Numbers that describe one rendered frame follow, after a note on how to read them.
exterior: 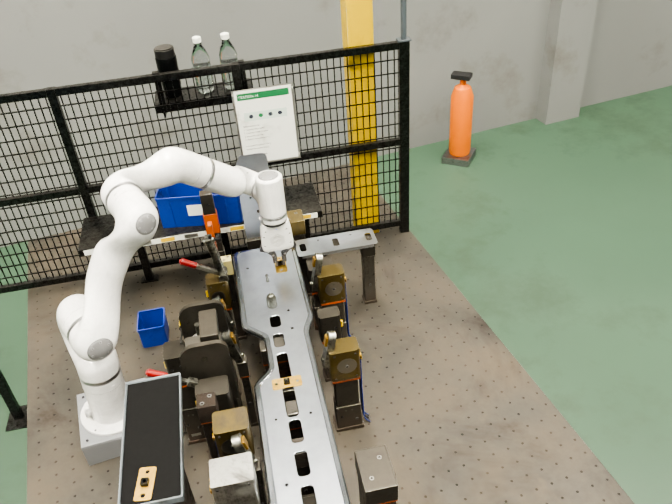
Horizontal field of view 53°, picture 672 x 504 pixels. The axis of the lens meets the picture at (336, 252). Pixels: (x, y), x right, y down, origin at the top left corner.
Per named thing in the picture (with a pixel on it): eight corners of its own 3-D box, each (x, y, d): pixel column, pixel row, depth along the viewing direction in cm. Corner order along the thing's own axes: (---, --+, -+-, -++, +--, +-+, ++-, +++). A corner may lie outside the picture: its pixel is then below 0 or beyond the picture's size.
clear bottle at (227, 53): (242, 88, 249) (234, 35, 237) (225, 91, 248) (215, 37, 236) (241, 82, 254) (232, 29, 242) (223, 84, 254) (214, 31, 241)
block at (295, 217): (313, 295, 265) (304, 220, 243) (292, 299, 264) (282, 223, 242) (309, 283, 271) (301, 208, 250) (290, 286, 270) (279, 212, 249)
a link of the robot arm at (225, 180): (176, 172, 196) (253, 197, 218) (203, 193, 186) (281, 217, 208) (188, 144, 194) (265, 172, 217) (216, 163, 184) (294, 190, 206)
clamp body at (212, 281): (243, 358, 240) (227, 282, 219) (215, 363, 239) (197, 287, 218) (241, 346, 246) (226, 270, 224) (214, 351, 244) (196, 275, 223)
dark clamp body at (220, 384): (249, 479, 200) (229, 393, 177) (210, 488, 199) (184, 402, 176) (247, 459, 206) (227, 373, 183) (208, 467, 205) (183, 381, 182)
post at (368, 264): (377, 302, 259) (375, 241, 242) (364, 304, 259) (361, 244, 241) (374, 294, 263) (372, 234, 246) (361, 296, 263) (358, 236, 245)
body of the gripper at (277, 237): (259, 226, 209) (263, 255, 215) (291, 221, 210) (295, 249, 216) (256, 213, 214) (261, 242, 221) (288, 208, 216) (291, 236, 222)
